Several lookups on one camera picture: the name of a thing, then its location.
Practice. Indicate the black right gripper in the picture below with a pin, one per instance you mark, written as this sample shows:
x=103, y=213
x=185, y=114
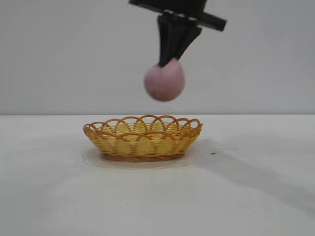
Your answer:
x=182, y=8

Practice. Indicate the yellow woven wicker basket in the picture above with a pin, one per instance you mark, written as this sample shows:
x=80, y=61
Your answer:
x=142, y=147

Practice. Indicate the pink peach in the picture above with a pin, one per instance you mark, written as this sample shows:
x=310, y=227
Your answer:
x=165, y=83

